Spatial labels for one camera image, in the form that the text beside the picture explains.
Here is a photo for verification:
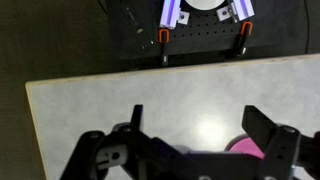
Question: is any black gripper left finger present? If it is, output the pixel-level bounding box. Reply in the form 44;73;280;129
59;104;181;180

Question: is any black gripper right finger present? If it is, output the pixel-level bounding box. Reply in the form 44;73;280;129
241;105;320;180

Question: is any pink plastic plate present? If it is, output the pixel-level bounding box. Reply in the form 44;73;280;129
224;133;266;160

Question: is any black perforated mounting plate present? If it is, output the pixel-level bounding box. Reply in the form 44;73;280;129
106;0;311;68

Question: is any orange black clamp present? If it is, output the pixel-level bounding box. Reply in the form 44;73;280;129
233;21;254;58
157;28;171;66

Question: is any black flat bar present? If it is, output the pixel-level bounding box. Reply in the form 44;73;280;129
121;4;155;51

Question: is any aluminium extrusion profile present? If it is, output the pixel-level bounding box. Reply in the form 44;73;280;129
159;0;183;30
231;0;255;22

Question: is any metal angle bracket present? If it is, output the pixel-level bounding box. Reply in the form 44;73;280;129
216;7;235;23
177;10;191;25

